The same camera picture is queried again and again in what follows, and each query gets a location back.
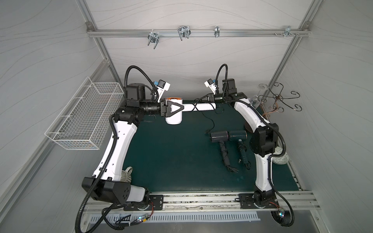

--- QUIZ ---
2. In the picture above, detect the white hair dryer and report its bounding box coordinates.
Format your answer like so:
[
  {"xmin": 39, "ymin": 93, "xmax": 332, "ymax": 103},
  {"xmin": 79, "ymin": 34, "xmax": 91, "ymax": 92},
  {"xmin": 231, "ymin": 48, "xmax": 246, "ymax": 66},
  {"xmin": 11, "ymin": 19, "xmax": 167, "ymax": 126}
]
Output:
[{"xmin": 165, "ymin": 98, "xmax": 216, "ymax": 125}]

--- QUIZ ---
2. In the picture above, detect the white hair dryer cord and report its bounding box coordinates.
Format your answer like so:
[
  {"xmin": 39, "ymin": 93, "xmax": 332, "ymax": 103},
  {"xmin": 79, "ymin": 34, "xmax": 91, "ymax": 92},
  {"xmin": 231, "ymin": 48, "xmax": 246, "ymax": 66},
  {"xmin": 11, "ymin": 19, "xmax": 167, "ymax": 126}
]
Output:
[{"xmin": 190, "ymin": 94, "xmax": 225, "ymax": 135}]

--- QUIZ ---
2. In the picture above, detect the black hair dryer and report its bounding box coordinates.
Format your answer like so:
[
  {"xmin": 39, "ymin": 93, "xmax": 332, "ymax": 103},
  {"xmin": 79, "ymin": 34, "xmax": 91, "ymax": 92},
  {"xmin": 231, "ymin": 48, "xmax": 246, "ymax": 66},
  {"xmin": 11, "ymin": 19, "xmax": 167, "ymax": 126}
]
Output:
[{"xmin": 210, "ymin": 131, "xmax": 238, "ymax": 173}]

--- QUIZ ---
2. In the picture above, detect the green hair dryer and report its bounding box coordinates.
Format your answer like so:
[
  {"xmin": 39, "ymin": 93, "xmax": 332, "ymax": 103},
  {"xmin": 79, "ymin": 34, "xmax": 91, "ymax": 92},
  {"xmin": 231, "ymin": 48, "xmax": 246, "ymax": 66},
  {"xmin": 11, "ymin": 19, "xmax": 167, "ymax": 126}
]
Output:
[{"xmin": 228, "ymin": 130, "xmax": 251, "ymax": 170}]

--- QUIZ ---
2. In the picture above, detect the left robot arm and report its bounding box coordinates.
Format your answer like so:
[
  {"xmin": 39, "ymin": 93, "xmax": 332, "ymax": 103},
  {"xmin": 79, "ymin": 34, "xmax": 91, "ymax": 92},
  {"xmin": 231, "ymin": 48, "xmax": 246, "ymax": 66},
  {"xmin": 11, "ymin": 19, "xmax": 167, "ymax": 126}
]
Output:
[{"xmin": 74, "ymin": 65, "xmax": 185, "ymax": 233}]

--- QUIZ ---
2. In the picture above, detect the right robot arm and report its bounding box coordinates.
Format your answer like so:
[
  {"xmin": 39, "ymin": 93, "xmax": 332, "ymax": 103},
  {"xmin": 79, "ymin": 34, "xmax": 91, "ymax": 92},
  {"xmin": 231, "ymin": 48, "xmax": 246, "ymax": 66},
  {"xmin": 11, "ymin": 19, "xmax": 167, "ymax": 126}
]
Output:
[{"xmin": 205, "ymin": 75, "xmax": 290, "ymax": 209}]

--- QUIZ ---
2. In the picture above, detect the clear wine glass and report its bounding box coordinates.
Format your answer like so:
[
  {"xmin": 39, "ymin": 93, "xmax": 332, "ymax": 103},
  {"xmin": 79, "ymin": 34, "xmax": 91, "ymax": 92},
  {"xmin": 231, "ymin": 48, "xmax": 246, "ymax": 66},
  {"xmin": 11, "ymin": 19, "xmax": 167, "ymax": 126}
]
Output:
[{"xmin": 250, "ymin": 83, "xmax": 268, "ymax": 109}]

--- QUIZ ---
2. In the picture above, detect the green table mat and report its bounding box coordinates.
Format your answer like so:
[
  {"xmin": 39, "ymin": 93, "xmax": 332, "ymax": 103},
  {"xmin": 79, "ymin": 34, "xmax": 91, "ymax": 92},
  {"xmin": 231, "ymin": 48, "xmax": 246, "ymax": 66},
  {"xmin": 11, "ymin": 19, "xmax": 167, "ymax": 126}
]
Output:
[{"xmin": 98, "ymin": 99, "xmax": 299, "ymax": 193}]

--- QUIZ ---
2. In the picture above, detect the small metal hook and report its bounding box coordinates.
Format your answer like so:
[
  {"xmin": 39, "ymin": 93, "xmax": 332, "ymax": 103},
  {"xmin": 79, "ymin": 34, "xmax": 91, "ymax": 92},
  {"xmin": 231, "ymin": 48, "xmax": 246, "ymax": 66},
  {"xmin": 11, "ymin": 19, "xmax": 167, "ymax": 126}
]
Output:
[{"xmin": 214, "ymin": 26, "xmax": 220, "ymax": 38}]

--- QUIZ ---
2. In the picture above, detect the metal double hook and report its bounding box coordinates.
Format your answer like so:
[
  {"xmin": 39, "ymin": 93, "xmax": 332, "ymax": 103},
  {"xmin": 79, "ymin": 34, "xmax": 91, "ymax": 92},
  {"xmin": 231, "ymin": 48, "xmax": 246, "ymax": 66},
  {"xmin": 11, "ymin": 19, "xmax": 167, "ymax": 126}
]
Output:
[{"xmin": 177, "ymin": 26, "xmax": 191, "ymax": 41}]

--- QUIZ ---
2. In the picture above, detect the metal hook clamp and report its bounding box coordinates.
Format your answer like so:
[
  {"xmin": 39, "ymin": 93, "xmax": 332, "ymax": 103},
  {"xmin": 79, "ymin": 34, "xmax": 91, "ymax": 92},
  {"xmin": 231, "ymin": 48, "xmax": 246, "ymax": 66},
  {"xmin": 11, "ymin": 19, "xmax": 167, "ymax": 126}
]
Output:
[{"xmin": 147, "ymin": 30, "xmax": 159, "ymax": 50}]

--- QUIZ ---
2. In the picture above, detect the striped ceramic mug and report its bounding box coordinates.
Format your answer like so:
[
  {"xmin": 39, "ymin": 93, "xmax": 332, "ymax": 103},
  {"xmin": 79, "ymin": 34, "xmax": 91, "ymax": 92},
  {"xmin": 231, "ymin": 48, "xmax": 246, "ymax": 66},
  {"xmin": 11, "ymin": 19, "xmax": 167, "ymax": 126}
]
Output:
[{"xmin": 120, "ymin": 166, "xmax": 133, "ymax": 183}]

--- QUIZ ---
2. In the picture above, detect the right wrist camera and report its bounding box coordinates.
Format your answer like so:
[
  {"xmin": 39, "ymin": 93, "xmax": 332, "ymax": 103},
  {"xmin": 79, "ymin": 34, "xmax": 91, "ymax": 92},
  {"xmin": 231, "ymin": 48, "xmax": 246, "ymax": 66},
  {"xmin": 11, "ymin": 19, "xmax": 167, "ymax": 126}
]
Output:
[{"xmin": 204, "ymin": 79, "xmax": 219, "ymax": 95}]

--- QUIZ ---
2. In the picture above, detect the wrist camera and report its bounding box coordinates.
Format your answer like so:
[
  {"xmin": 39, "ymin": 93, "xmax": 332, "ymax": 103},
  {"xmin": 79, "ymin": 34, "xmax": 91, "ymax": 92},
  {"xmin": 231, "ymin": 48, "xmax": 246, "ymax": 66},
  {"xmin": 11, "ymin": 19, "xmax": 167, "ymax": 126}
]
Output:
[
  {"xmin": 204, "ymin": 79, "xmax": 219, "ymax": 95},
  {"xmin": 154, "ymin": 80, "xmax": 171, "ymax": 103}
]

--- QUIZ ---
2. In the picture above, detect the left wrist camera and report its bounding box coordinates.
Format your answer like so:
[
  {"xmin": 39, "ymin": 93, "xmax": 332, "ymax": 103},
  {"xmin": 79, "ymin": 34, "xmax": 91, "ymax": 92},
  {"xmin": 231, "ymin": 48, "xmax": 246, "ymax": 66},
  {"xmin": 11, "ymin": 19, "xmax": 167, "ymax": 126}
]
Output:
[{"xmin": 154, "ymin": 80, "xmax": 171, "ymax": 103}]

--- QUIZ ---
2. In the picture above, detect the copper wire glass rack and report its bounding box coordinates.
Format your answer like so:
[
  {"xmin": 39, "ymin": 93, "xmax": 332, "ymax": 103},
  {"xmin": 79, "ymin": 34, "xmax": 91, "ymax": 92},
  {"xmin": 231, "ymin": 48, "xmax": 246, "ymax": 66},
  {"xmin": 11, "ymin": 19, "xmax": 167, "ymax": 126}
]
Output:
[{"xmin": 257, "ymin": 82, "xmax": 303, "ymax": 117}]

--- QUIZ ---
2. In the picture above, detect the horizontal aluminium rail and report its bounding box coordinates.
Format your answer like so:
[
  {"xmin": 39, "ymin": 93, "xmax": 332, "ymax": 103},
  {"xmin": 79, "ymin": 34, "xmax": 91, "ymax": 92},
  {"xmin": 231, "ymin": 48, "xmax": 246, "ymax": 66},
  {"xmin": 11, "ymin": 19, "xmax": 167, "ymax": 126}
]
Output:
[{"xmin": 87, "ymin": 28, "xmax": 311, "ymax": 38}]

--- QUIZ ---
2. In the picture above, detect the white wire basket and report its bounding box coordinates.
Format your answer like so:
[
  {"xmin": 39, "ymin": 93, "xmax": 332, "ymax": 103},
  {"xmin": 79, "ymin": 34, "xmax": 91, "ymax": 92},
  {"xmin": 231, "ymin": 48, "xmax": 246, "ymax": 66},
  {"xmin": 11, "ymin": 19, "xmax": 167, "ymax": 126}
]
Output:
[{"xmin": 45, "ymin": 77, "xmax": 123, "ymax": 150}]

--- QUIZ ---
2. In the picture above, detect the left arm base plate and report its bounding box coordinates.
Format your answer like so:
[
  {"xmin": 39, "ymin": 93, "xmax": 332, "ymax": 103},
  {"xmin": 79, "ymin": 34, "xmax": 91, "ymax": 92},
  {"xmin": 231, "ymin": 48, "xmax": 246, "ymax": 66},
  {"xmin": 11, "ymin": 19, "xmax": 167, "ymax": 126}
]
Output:
[{"xmin": 123, "ymin": 194, "xmax": 164, "ymax": 211}]

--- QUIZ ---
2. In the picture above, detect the right metal hook bracket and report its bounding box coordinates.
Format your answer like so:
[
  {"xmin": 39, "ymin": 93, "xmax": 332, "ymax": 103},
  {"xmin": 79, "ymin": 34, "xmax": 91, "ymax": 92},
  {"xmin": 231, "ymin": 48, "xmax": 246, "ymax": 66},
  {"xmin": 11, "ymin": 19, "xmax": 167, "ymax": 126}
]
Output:
[{"xmin": 274, "ymin": 26, "xmax": 300, "ymax": 38}]

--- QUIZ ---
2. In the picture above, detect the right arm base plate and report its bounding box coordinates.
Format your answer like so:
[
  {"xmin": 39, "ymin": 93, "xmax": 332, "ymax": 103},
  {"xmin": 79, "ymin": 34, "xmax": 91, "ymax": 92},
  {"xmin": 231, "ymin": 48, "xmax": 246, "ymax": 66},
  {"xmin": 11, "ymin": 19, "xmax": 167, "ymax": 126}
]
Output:
[{"xmin": 235, "ymin": 192, "xmax": 279, "ymax": 209}]

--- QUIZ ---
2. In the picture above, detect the white slotted cable duct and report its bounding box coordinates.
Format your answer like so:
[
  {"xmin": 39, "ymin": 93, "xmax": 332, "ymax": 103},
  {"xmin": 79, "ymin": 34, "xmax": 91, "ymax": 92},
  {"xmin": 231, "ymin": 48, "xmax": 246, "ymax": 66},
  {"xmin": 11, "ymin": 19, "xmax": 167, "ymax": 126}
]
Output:
[{"xmin": 84, "ymin": 211, "xmax": 261, "ymax": 224}]

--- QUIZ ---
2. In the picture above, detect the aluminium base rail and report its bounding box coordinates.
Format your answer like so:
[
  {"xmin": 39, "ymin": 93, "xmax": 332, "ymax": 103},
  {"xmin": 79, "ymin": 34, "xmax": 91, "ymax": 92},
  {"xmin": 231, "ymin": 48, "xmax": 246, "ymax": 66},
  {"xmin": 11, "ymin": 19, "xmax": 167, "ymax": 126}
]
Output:
[{"xmin": 81, "ymin": 190, "xmax": 321, "ymax": 215}]

